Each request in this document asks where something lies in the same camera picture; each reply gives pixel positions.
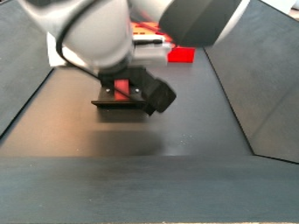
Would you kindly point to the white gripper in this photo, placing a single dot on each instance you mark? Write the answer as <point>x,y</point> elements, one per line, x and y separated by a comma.
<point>150,53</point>

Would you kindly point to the red hexagonal prism bar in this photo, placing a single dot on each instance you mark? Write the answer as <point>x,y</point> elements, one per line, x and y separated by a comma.
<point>122,91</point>

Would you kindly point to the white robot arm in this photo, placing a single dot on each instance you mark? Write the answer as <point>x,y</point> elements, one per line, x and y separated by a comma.
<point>107,36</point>

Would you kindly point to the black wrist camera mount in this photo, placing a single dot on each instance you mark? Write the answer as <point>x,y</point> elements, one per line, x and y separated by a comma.
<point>157,93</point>

